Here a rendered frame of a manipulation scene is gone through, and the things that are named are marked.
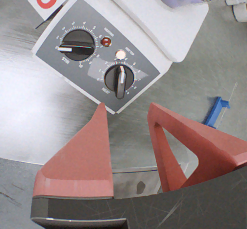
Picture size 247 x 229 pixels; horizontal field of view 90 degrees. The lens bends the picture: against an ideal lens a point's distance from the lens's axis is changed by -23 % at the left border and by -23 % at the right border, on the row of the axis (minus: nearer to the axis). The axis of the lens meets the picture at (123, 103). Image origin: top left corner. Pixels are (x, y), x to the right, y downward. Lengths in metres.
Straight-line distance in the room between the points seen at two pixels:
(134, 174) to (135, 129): 0.65
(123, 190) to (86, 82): 0.81
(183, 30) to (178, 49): 0.03
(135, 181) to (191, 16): 0.86
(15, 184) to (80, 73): 1.13
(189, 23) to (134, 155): 0.22
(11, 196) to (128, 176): 0.91
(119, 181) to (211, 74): 0.68
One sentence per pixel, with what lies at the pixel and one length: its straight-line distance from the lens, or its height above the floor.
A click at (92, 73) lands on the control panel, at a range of 0.17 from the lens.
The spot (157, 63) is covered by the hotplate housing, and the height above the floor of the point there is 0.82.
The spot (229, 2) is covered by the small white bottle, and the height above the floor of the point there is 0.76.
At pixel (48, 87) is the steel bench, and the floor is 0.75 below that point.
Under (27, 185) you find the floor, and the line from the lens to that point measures 1.24.
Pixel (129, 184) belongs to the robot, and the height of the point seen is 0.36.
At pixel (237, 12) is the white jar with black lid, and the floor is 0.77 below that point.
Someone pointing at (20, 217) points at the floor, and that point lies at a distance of 1.52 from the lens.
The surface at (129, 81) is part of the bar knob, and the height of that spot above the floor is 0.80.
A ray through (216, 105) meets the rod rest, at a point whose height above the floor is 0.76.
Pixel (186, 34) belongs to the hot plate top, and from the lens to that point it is 0.19.
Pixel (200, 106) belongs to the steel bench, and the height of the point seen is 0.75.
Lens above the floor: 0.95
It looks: 59 degrees down
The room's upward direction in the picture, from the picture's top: 112 degrees clockwise
